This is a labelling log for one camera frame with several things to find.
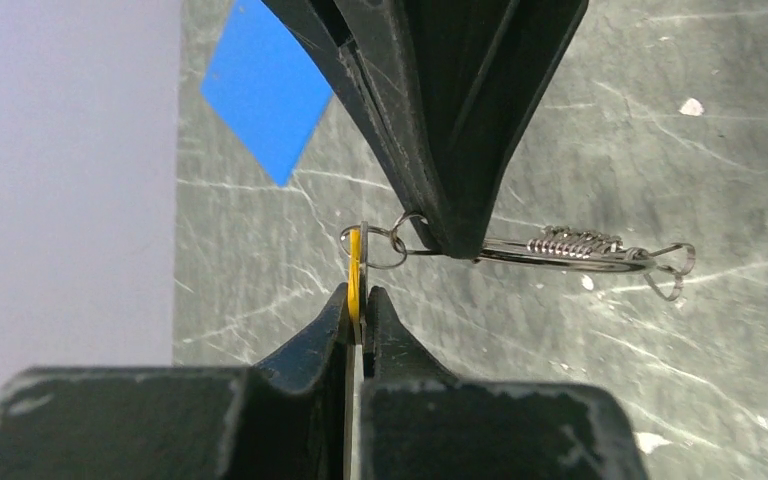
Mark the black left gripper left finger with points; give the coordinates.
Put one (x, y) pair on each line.
(282, 418)

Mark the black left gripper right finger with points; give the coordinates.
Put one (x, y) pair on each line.
(419, 420)

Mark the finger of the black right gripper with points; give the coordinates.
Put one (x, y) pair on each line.
(365, 52)
(483, 68)

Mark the yellow key tag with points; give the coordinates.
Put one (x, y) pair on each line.
(353, 293)

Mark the large metal keyring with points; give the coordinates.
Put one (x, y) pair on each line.
(588, 251)

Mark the blue square mat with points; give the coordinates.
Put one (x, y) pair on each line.
(265, 88)

